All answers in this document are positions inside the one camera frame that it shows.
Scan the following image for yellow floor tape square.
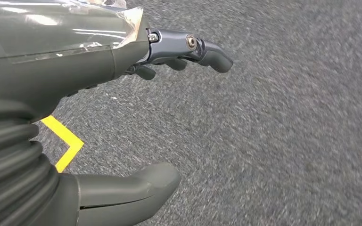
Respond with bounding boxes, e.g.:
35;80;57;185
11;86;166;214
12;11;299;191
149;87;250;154
40;115;85;174

